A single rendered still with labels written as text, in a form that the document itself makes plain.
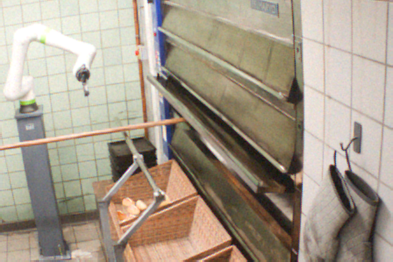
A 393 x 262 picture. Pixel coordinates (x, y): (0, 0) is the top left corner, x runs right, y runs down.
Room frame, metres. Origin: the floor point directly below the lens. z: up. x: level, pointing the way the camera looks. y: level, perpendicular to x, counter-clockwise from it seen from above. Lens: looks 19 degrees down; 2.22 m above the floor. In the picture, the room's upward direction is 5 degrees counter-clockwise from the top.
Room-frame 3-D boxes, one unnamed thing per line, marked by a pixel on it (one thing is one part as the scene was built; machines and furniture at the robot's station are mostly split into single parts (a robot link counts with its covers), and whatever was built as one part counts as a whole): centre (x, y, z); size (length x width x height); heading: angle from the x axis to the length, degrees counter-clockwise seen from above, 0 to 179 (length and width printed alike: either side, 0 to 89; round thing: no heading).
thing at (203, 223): (2.49, -0.04, 0.72); 0.56 x 0.49 x 0.28; 12
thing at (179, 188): (3.08, 0.07, 0.72); 0.56 x 0.49 x 0.28; 11
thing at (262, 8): (2.56, -0.32, 1.99); 1.80 x 0.08 x 0.21; 11
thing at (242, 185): (2.56, -0.32, 1.16); 1.80 x 0.06 x 0.04; 11
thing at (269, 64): (2.56, -0.30, 1.80); 1.79 x 0.11 x 0.19; 11
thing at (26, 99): (3.65, 0.89, 1.36); 0.16 x 0.13 x 0.19; 157
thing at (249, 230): (2.56, -0.30, 1.02); 1.79 x 0.11 x 0.19; 11
